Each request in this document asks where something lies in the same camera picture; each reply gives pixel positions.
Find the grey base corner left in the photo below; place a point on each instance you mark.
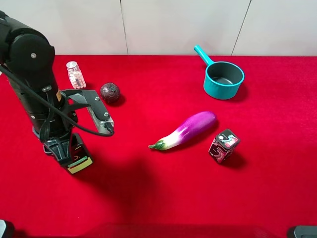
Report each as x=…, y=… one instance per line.
x=6, y=229

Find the grey base corner right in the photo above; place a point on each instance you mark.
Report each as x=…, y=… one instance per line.
x=302, y=232

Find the black and pink tin box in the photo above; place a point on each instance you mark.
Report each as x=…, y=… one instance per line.
x=223, y=145

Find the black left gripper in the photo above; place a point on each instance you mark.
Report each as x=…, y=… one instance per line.
x=55, y=133

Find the purple toy eggplant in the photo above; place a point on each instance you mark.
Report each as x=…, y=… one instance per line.
x=190, y=128

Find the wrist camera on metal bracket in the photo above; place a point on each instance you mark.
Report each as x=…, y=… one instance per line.
x=89, y=99

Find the clear bottle of white pills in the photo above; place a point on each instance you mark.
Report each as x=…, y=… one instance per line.
x=75, y=75

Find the teal saucepan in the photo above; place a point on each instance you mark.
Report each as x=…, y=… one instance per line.
x=222, y=79

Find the grey base corner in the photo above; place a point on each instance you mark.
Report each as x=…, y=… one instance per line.
x=6, y=229
x=302, y=232

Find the red velvet table cloth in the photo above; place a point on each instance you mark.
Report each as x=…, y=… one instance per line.
x=266, y=186

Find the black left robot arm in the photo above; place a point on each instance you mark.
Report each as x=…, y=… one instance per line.
x=28, y=56

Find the dark maroon ball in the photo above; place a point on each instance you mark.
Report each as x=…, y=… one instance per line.
x=110, y=93

